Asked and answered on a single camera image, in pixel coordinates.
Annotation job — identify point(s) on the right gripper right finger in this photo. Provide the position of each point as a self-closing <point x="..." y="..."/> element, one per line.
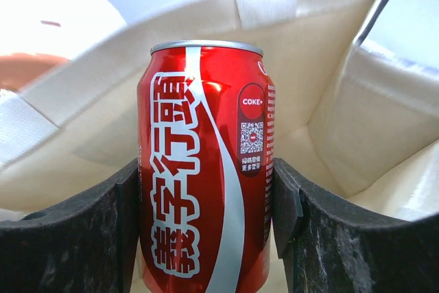
<point x="329" y="244"/>

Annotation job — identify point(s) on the beige canvas tote bag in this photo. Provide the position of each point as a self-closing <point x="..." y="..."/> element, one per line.
<point x="355" y="116"/>

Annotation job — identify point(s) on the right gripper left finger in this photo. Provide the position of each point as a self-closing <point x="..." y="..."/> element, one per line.
<point x="86" y="243"/>

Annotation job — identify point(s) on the red cola can three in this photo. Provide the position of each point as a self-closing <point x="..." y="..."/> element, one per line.
<point x="206" y="147"/>

